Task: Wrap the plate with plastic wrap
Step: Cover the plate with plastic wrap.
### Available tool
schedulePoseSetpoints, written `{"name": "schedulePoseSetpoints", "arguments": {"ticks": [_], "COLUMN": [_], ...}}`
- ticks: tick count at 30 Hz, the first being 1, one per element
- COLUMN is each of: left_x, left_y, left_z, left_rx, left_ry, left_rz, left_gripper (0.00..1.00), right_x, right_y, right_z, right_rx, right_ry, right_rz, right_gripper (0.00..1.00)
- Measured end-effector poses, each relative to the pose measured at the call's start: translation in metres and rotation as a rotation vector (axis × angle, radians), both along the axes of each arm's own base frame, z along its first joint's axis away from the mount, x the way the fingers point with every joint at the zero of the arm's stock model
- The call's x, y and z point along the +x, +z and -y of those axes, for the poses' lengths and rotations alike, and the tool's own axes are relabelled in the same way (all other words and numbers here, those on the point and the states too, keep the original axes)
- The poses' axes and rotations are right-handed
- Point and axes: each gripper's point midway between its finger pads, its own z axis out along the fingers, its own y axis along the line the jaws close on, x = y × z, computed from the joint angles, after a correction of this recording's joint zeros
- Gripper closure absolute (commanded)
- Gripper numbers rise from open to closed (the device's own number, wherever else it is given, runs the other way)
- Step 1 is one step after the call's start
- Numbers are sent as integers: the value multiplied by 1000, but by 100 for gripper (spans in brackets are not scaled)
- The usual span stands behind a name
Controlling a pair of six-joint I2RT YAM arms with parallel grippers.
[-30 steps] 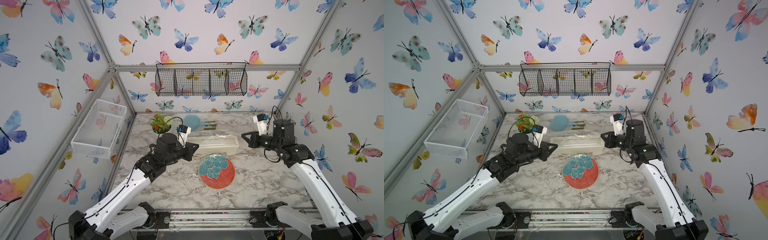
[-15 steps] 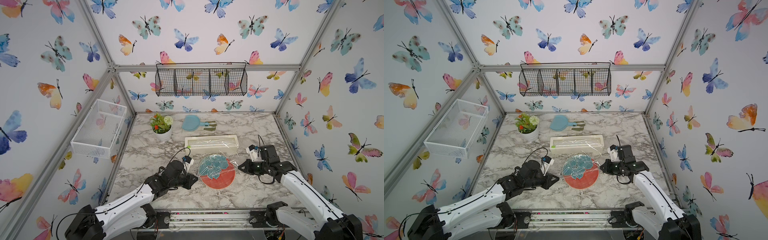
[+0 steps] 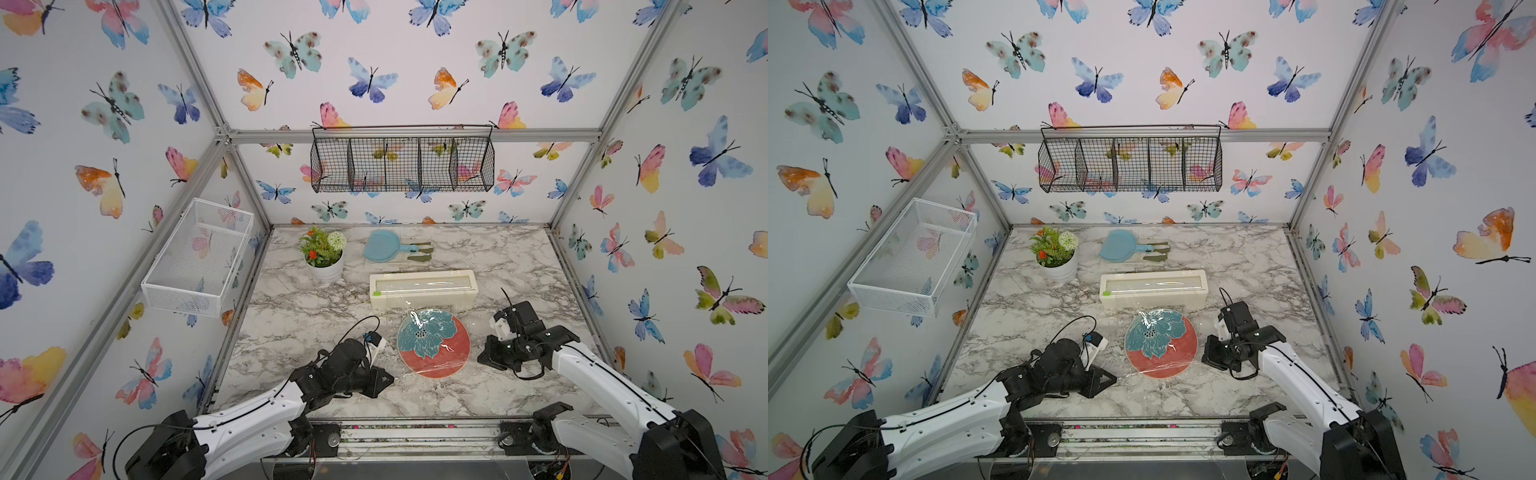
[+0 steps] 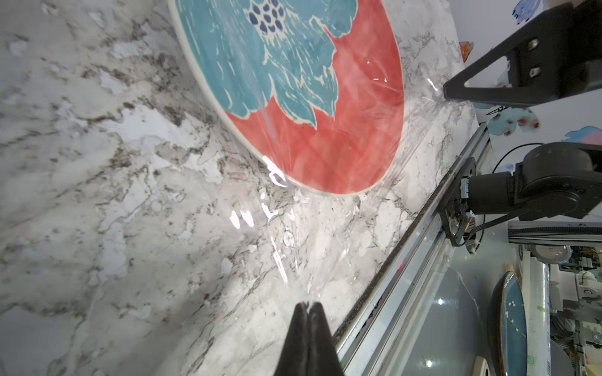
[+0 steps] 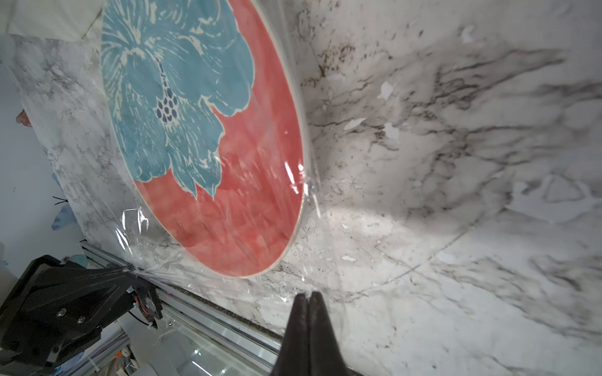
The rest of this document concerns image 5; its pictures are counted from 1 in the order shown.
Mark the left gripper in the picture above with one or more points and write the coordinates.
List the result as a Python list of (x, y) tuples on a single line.
[(58, 310)]

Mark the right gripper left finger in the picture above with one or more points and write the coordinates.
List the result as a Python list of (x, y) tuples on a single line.
[(293, 358)]

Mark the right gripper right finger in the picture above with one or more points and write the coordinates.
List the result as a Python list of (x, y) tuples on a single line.
[(325, 358)]

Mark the clear plastic wrap sheet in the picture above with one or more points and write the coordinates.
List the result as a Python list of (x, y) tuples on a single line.
[(61, 87)]

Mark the red plate with teal flower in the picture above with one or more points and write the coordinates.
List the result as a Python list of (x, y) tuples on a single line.
[(211, 126)]

